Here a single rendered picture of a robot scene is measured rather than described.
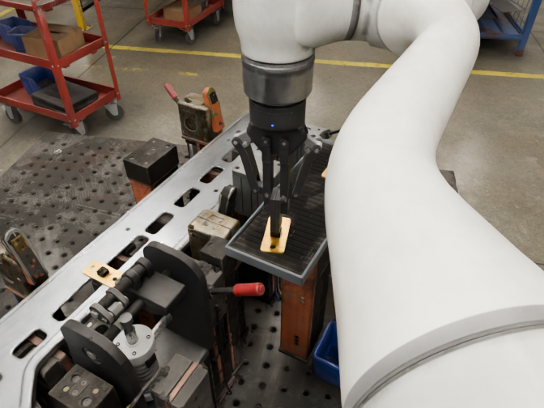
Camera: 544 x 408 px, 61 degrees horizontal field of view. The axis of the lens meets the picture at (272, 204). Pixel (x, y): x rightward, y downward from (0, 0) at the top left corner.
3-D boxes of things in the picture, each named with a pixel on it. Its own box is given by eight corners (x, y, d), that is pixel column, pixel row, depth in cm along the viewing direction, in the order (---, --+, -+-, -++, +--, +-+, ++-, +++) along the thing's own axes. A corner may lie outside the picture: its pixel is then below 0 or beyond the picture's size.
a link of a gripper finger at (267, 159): (271, 138, 62) (261, 138, 62) (269, 202, 70) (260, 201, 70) (276, 124, 65) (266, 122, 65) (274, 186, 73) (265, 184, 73)
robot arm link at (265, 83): (249, 34, 60) (250, 77, 64) (232, 62, 53) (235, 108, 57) (319, 39, 59) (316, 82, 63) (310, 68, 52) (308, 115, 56)
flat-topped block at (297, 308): (295, 320, 118) (303, 181, 89) (324, 333, 115) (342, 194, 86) (277, 350, 112) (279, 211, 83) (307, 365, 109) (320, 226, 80)
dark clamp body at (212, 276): (199, 353, 112) (178, 240, 87) (246, 377, 107) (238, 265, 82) (172, 390, 104) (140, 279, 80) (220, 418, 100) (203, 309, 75)
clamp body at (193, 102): (200, 182, 163) (188, 87, 139) (235, 195, 157) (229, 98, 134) (181, 199, 156) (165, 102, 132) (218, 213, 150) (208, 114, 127)
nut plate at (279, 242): (269, 217, 80) (269, 211, 79) (291, 219, 79) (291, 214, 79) (260, 251, 74) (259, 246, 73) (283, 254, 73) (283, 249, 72)
